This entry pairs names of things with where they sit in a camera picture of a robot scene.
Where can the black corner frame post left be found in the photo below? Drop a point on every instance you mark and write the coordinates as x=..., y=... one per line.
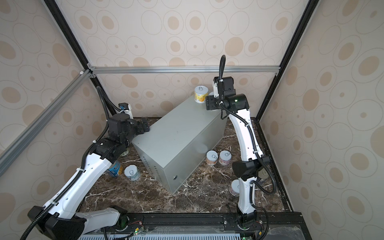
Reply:
x=67, y=32

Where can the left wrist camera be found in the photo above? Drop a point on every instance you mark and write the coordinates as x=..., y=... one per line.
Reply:
x=126, y=108

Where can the black corner frame post right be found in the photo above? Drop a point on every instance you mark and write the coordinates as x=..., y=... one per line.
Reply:
x=299, y=31

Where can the green label can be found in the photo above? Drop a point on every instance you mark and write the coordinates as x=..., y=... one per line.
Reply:
x=125, y=153

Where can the light blue bear can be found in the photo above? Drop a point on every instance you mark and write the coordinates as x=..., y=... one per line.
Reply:
x=132, y=173

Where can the purple white label can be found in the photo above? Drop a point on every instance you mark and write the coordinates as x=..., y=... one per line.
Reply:
x=234, y=188

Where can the yellow fruit label can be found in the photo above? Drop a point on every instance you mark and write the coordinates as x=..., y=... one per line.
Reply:
x=201, y=92

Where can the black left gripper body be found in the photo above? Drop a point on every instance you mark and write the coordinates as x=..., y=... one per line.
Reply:
x=137, y=128

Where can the pink label can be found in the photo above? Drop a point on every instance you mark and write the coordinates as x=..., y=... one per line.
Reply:
x=225, y=157

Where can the blue label dark can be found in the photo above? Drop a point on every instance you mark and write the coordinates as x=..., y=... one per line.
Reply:
x=115, y=170

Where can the grey metal cabinet box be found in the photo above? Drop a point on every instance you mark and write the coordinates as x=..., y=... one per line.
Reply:
x=178, y=142

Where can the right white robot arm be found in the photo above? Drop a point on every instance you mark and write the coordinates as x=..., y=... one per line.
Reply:
x=252, y=170

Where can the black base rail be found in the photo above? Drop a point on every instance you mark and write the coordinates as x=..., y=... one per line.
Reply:
x=206, y=226

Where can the silver left side rail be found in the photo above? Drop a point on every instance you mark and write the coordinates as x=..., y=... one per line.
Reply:
x=26, y=137

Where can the black corner frame post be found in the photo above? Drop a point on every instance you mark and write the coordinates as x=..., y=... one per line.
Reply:
x=67, y=32
x=299, y=31

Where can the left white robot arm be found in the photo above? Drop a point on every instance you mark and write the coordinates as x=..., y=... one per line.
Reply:
x=58, y=218

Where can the silver horizontal back rail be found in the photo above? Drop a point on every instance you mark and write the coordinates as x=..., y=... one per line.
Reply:
x=184, y=70

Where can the orange white label can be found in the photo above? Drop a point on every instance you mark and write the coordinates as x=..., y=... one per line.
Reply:
x=212, y=158

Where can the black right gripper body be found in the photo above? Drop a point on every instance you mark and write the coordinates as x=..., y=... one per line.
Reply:
x=214, y=102

